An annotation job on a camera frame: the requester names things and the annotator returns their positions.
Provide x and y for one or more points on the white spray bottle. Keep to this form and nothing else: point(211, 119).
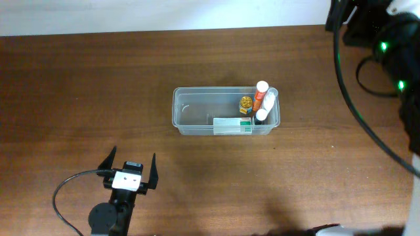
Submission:
point(269, 99)

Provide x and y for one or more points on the gold lid small jar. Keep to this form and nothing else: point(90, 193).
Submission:
point(246, 105)

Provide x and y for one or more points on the dark bottle white cap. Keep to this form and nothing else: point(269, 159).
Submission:
point(260, 117)

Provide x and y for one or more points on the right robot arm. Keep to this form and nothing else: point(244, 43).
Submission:
point(390, 29)

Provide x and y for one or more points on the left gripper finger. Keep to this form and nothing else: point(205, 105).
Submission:
point(108, 162)
point(153, 177)

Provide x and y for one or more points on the clear plastic container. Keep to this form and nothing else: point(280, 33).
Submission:
point(194, 108)

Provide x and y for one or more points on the orange tablet tube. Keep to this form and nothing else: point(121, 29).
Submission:
point(261, 90)

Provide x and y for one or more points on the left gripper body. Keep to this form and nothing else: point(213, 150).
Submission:
point(143, 188)

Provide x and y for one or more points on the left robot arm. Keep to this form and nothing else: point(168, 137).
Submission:
point(114, 216)

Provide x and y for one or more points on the white Panadol box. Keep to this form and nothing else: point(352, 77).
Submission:
point(232, 126)

